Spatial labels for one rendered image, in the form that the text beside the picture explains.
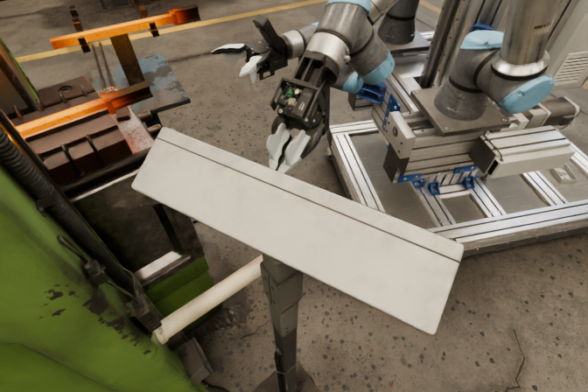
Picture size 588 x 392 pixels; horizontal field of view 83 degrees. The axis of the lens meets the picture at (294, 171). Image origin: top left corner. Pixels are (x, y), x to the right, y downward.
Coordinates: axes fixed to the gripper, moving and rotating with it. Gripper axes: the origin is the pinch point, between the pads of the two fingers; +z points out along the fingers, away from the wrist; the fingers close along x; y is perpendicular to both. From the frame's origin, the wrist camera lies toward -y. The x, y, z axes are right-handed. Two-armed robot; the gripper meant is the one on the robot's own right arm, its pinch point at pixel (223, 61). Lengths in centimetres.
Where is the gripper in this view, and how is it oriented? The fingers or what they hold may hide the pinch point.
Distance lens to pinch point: 94.6
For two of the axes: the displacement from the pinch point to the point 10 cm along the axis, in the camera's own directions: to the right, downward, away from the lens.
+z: -8.0, 4.4, -4.1
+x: -6.0, -5.8, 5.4
